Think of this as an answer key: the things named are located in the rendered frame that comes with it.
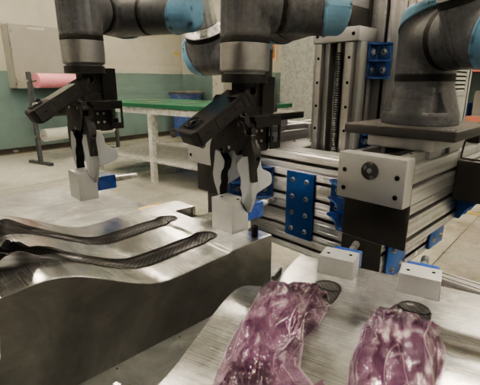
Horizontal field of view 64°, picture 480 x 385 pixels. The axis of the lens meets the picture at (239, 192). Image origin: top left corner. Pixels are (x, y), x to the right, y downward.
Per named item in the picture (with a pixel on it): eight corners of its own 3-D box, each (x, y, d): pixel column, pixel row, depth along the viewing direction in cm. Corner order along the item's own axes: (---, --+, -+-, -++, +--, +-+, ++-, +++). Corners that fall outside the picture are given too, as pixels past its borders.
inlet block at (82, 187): (130, 185, 85) (129, 160, 84) (142, 189, 81) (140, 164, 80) (70, 195, 76) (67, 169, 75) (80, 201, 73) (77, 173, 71)
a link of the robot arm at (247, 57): (244, 40, 53) (207, 43, 58) (243, 75, 54) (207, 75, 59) (280, 44, 58) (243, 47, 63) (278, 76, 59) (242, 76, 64)
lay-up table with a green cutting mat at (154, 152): (156, 157, 599) (153, 89, 571) (289, 181, 455) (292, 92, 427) (91, 169, 514) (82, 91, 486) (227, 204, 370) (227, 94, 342)
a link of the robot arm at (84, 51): (68, 37, 64) (51, 41, 70) (72, 66, 66) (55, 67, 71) (111, 40, 69) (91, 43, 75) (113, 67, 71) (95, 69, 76)
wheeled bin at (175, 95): (184, 134, 862) (183, 90, 835) (206, 137, 825) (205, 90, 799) (166, 137, 820) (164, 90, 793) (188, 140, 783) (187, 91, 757)
